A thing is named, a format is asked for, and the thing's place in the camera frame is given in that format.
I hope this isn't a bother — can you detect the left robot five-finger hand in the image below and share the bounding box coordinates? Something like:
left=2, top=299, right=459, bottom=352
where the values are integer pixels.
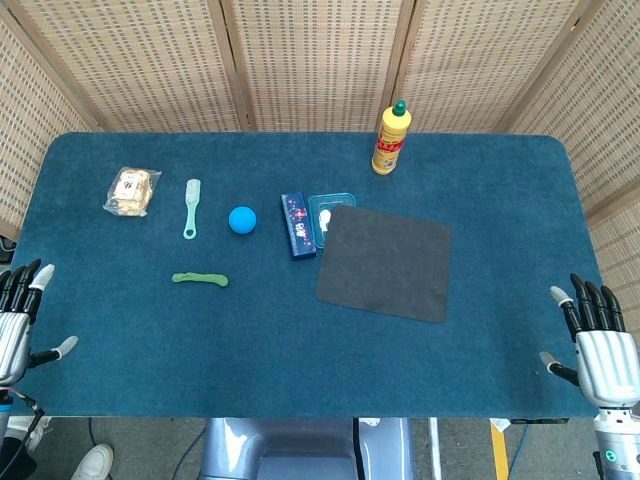
left=0, top=258, right=80, bottom=386

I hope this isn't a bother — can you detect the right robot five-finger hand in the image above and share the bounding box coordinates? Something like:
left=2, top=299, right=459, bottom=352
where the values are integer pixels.
left=538, top=272, right=640, bottom=410

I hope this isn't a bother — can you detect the green rubber toy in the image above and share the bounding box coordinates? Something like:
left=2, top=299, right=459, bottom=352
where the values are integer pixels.
left=171, top=271, right=230, bottom=289

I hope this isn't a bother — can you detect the white shoe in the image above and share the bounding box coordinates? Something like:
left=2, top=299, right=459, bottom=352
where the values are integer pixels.
left=69, top=443, right=115, bottom=480

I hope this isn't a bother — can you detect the clear bag of snacks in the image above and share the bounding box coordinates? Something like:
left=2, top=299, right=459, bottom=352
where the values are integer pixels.
left=102, top=167, right=163, bottom=219

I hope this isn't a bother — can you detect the blue felt tablecloth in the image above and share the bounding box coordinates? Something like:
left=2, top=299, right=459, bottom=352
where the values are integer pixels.
left=8, top=131, right=601, bottom=420

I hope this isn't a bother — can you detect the dark grey mouse pad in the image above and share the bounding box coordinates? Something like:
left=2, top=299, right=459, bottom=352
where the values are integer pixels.
left=315, top=203, right=453, bottom=325

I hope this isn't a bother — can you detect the blue ball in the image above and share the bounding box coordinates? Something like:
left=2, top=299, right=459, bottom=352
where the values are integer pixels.
left=228, top=205, right=258, bottom=236

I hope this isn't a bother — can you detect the dark blue printed box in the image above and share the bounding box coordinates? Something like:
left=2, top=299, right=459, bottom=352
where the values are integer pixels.
left=280, top=192, right=318, bottom=261

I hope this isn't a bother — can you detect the yellow bottle with green cap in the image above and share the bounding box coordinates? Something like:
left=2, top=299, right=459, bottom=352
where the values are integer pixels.
left=371, top=99, right=413, bottom=176

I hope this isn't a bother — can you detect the grey robot torso base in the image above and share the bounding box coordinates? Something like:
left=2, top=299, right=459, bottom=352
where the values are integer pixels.
left=198, top=417, right=416, bottom=480

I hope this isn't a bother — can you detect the clear blue plastic container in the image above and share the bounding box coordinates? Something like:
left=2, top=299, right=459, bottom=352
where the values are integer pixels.
left=307, top=192, right=359, bottom=250

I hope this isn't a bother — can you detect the bamboo folding screen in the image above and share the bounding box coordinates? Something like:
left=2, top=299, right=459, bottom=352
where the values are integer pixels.
left=0, top=0, right=640, bottom=321

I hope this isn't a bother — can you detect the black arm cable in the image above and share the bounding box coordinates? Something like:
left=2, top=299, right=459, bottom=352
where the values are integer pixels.
left=0, top=387, right=46, bottom=480

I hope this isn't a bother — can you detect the light green handled brush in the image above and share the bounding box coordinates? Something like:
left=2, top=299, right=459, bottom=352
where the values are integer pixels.
left=182, top=178, right=203, bottom=241

